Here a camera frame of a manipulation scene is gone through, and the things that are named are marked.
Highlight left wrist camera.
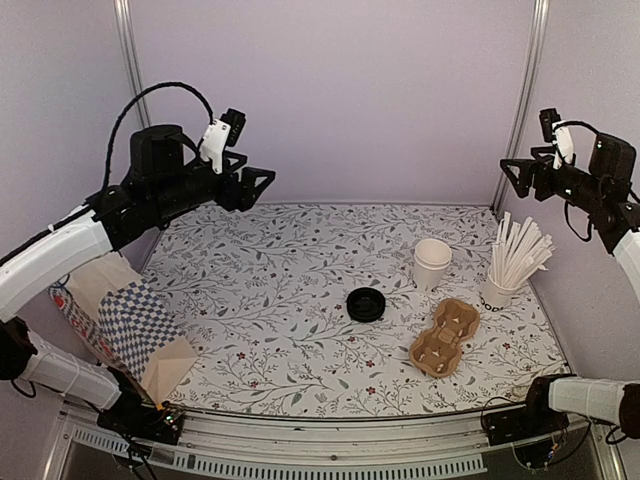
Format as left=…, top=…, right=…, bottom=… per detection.
left=198, top=108, right=246, bottom=175

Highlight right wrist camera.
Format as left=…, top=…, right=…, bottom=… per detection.
left=539, top=108, right=575, bottom=170

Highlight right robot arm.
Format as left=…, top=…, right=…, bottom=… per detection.
left=481, top=108, right=639, bottom=445

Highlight white paper cup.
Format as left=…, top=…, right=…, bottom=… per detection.
left=413, top=256, right=449, bottom=293
left=414, top=238, right=452, bottom=269

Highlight floral patterned table mat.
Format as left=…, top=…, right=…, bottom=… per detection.
left=144, top=205, right=569, bottom=418

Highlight aluminium front rail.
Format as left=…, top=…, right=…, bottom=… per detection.
left=43, top=401, right=633, bottom=479

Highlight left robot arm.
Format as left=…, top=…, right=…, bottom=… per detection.
left=1, top=81, right=276, bottom=434

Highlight black plastic cup lid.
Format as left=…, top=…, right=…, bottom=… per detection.
left=346, top=287, right=386, bottom=311

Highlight left aluminium frame post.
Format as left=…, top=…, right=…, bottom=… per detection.
left=113, top=0, right=144, bottom=96

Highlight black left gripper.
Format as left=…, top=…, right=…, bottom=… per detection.
left=152, top=151, right=276, bottom=219

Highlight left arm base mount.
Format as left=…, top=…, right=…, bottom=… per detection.
left=97, top=398, right=184, bottom=445

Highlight right aluminium frame post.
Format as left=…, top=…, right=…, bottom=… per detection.
left=490, top=0, right=551, bottom=211

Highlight white paper-wrapped straws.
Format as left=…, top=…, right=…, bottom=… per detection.
left=488, top=212, right=555, bottom=290

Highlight white cup holding straws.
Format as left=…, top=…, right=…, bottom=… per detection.
left=480, top=274, right=518, bottom=312

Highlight blue checkered paper bag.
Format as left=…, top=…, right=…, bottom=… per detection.
left=48, top=253, right=198, bottom=405

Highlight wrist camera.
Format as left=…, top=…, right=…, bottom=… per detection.
left=539, top=108, right=575, bottom=170
left=198, top=108, right=246, bottom=175

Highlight brown cardboard cup carrier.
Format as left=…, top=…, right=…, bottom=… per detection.
left=408, top=298, right=480, bottom=378

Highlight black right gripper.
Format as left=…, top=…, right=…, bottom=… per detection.
left=502, top=146, right=607, bottom=212

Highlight aluminium frame post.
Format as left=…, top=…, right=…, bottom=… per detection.
left=490, top=0, right=551, bottom=211
left=113, top=0, right=144, bottom=96

